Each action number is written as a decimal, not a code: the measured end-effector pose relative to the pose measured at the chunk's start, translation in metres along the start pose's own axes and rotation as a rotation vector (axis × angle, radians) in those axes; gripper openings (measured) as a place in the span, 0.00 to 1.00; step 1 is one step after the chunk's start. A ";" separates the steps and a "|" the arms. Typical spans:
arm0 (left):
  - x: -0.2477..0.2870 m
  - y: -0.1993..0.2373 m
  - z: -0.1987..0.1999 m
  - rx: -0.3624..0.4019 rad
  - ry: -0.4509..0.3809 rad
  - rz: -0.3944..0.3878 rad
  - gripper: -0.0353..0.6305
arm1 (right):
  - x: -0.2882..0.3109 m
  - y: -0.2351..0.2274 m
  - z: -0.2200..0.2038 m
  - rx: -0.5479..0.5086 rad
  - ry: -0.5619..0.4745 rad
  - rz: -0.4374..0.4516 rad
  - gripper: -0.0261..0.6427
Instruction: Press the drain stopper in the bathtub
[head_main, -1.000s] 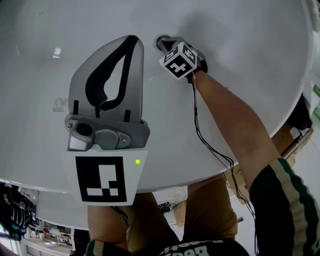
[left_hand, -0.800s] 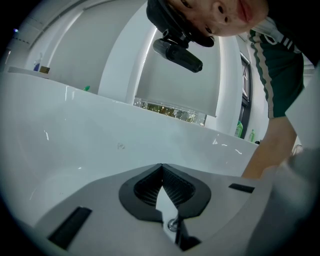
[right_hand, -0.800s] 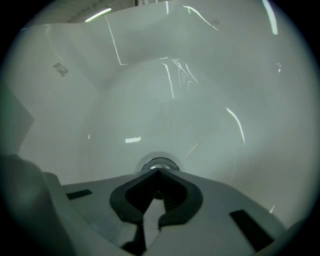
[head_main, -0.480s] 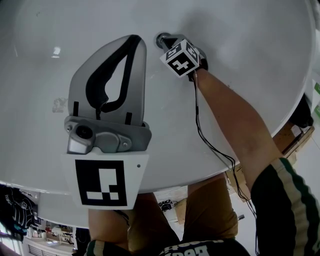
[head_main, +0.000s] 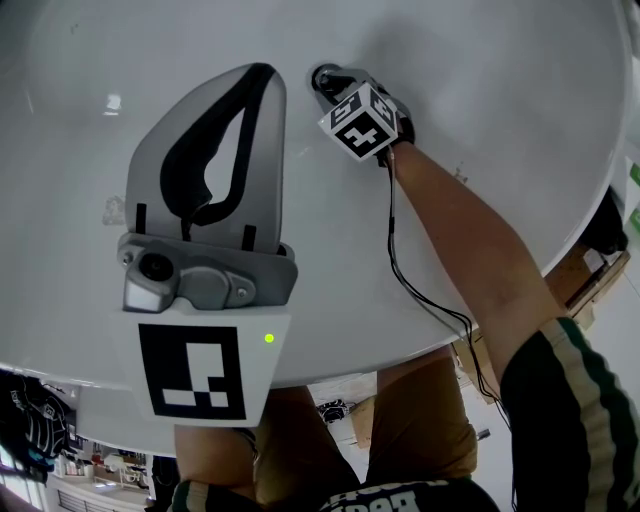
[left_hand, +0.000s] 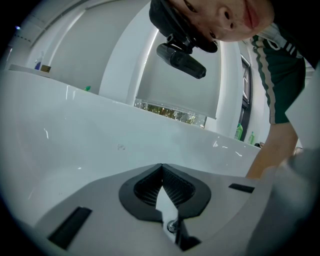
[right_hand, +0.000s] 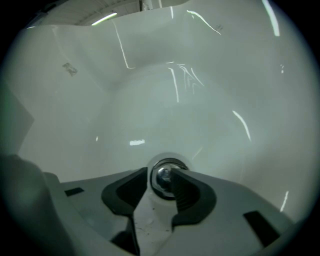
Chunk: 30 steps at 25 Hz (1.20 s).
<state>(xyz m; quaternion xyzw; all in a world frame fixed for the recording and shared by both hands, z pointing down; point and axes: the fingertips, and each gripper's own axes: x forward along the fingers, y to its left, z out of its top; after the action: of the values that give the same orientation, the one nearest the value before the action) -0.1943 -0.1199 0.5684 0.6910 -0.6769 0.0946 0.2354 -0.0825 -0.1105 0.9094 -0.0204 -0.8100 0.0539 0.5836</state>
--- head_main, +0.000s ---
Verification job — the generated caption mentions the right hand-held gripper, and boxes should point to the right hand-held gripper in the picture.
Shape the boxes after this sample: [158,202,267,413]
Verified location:
[315,67,416,164]

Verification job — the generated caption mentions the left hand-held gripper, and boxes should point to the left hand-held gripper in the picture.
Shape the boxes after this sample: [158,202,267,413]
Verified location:
[107,232,300,429]

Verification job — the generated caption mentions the chrome bathtub drain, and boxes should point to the chrome bathtub drain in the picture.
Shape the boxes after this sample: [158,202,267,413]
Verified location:
[310,63,346,96]

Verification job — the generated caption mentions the person's left forearm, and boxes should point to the person's left forearm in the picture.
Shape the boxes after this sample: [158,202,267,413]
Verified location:
[173,423,261,501]

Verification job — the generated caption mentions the person's right forearm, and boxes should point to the person's right forearm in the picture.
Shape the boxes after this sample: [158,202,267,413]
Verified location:
[388,142,569,386]

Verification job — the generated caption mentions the white bathtub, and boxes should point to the white bathtub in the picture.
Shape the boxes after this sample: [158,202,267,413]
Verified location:
[0,0,636,454]

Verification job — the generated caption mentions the tan shorts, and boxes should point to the tan shorts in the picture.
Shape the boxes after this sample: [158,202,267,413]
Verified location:
[252,349,480,504]

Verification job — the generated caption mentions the wide cardboard box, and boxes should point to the wide cardboard box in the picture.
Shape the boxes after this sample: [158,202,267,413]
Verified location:
[544,244,632,331]

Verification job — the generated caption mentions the dark green printed sweatshirt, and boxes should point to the dark green printed sweatshirt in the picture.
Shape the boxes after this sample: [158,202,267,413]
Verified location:
[167,317,640,512]

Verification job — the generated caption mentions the right hand-held gripper black cable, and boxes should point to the right hand-held gripper black cable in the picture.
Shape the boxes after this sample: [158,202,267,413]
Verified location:
[384,149,519,512]

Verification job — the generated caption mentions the white device with cables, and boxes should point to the white device with cables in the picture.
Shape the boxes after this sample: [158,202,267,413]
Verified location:
[317,398,352,425]

